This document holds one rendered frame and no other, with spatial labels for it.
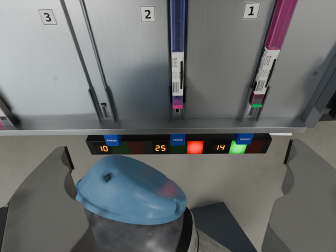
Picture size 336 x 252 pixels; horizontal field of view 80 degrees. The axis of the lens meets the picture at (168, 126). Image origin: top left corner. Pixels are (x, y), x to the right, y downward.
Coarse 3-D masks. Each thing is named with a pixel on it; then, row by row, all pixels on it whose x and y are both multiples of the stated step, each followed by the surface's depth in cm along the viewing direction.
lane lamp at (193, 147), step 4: (188, 144) 37; (192, 144) 37; (196, 144) 37; (200, 144) 37; (188, 148) 38; (192, 148) 38; (196, 148) 38; (200, 148) 38; (188, 152) 39; (192, 152) 39; (196, 152) 39; (200, 152) 39
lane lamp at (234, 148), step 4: (232, 140) 36; (232, 144) 37; (236, 144) 37; (240, 144) 37; (244, 144) 37; (232, 148) 38; (236, 148) 38; (240, 148) 38; (244, 148) 38; (232, 152) 39; (236, 152) 39; (240, 152) 39
